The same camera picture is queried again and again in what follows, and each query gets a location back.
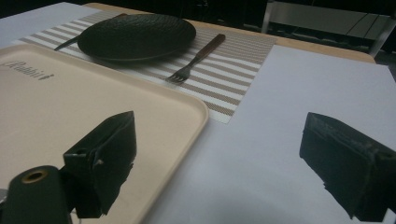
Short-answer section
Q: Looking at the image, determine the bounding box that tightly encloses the fork with brown handle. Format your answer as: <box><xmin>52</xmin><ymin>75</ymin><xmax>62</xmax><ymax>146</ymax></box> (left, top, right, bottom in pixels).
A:
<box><xmin>164</xmin><ymin>33</ymin><xmax>227</xmax><ymax>85</ymax></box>

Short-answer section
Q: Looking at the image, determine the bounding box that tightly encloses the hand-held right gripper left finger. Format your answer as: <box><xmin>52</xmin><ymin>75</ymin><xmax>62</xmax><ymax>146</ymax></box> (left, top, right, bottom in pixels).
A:
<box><xmin>63</xmin><ymin>110</ymin><xmax>137</xmax><ymax>219</ymax></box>

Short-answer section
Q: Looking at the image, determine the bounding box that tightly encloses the striped beige placemat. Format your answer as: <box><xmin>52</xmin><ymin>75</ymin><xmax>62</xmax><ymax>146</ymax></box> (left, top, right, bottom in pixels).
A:
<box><xmin>12</xmin><ymin>10</ymin><xmax>278</xmax><ymax>125</ymax></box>

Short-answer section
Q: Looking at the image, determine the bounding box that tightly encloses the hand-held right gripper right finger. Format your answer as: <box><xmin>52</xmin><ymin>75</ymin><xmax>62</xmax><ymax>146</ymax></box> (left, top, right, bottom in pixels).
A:
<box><xmin>299</xmin><ymin>112</ymin><xmax>396</xmax><ymax>223</ymax></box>

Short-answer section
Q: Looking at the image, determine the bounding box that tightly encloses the beige plastic tray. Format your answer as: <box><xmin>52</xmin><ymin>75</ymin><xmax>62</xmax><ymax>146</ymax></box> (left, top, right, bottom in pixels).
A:
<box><xmin>0</xmin><ymin>43</ymin><xmax>210</xmax><ymax>224</ymax></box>

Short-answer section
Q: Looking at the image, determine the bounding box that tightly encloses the grey metal stand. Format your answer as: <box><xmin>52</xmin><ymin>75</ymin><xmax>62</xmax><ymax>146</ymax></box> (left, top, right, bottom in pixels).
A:
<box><xmin>261</xmin><ymin>0</ymin><xmax>396</xmax><ymax>59</ymax></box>

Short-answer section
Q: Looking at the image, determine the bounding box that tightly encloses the black textured plate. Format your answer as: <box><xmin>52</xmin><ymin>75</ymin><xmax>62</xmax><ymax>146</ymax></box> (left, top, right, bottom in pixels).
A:
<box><xmin>77</xmin><ymin>13</ymin><xmax>197</xmax><ymax>63</ymax></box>

